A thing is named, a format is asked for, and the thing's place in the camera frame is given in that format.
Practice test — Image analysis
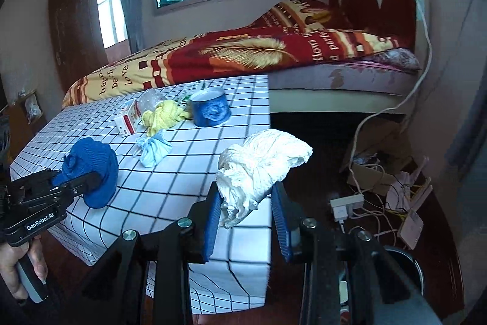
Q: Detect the bed mattress and frame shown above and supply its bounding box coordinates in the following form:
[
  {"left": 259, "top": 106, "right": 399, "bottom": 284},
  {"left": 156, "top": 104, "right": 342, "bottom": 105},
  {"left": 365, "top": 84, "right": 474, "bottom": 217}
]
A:
[{"left": 268, "top": 49, "right": 422, "bottom": 114}]

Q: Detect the clear plastic bag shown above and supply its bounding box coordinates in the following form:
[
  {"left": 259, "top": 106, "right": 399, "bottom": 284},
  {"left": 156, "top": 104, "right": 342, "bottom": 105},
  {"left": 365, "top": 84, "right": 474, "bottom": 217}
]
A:
[{"left": 136, "top": 88, "right": 166, "bottom": 115}]

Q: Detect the short blue paper cup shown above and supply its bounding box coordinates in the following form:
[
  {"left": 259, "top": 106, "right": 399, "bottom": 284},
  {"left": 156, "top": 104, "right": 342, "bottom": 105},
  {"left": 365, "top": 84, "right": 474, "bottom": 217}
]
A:
[{"left": 190, "top": 87, "right": 231, "bottom": 128}]

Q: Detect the blue knitted cloth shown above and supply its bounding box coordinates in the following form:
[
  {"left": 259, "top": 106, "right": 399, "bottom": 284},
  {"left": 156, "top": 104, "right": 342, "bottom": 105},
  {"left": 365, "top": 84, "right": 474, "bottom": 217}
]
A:
[{"left": 51, "top": 138, "right": 119, "bottom": 209}]

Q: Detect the red heart headboard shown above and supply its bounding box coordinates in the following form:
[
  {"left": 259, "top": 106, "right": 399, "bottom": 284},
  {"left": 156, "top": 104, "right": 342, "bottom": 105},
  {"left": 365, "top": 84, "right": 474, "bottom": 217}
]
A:
[{"left": 328, "top": 0, "right": 425, "bottom": 53}]

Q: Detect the red white milk carton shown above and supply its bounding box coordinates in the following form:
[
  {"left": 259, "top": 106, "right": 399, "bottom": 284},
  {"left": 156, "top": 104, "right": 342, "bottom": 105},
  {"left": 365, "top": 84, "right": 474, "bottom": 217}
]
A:
[{"left": 114, "top": 99, "right": 141, "bottom": 137}]

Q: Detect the brown wooden door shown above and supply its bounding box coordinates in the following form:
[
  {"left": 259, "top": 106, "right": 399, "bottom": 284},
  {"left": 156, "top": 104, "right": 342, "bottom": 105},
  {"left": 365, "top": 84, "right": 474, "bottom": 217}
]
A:
[{"left": 48, "top": 0, "right": 108, "bottom": 92}]

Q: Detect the yellow knotted cloth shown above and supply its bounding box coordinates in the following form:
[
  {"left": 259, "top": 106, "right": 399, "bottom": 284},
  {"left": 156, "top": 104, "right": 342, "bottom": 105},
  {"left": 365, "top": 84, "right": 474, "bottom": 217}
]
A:
[{"left": 142, "top": 100, "right": 191, "bottom": 137}]

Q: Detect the white wifi router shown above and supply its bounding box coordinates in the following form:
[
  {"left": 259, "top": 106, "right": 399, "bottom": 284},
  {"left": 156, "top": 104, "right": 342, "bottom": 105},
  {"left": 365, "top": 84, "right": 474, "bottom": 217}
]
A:
[{"left": 385, "top": 156, "right": 433, "bottom": 250}]

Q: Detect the white tissue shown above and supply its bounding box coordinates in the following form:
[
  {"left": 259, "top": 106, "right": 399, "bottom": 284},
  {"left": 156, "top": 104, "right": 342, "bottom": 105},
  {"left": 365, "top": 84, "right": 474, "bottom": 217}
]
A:
[{"left": 215, "top": 129, "right": 313, "bottom": 229}]

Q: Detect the person left hand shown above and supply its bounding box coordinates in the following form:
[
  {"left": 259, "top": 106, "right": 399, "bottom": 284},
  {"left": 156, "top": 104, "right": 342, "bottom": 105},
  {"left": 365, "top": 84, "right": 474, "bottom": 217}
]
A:
[{"left": 0, "top": 234, "right": 49, "bottom": 301}]

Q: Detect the white grid tablecloth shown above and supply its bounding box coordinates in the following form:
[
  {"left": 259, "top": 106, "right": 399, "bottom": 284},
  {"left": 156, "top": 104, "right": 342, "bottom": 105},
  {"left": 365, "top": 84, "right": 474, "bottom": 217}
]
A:
[{"left": 11, "top": 75, "right": 272, "bottom": 314}]

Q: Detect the cardboard box on floor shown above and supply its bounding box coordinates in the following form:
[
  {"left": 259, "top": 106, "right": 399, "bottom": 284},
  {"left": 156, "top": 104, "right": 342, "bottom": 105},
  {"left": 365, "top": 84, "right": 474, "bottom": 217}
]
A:
[{"left": 344, "top": 118, "right": 412, "bottom": 196}]

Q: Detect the light blue face mask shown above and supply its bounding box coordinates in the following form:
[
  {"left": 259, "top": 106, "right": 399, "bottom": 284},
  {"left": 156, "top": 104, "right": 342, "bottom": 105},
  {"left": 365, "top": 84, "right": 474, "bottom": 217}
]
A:
[{"left": 135, "top": 129, "right": 173, "bottom": 168}]

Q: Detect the red yellow quilt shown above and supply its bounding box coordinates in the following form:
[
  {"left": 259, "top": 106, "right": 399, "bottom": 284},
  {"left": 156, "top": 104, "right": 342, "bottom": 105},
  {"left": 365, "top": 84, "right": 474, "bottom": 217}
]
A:
[{"left": 62, "top": 0, "right": 406, "bottom": 108}]

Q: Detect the white power cable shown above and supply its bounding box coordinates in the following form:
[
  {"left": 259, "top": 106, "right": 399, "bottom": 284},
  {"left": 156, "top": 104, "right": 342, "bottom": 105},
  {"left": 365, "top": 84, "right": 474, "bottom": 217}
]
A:
[{"left": 347, "top": 4, "right": 435, "bottom": 196}]

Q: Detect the white power strip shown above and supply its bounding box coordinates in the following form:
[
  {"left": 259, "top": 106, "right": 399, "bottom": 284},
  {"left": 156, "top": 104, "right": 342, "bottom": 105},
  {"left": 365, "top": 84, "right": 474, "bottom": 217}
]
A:
[{"left": 329, "top": 194, "right": 364, "bottom": 223}]

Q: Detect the wooden tv cabinet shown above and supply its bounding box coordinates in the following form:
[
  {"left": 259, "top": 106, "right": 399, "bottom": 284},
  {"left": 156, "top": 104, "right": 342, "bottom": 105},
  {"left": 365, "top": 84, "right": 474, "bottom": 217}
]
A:
[{"left": 2, "top": 90, "right": 47, "bottom": 159}]

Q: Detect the green white small box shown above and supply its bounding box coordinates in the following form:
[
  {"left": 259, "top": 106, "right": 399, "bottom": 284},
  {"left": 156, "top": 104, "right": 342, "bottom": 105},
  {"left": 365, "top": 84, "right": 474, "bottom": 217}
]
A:
[{"left": 177, "top": 79, "right": 205, "bottom": 105}]

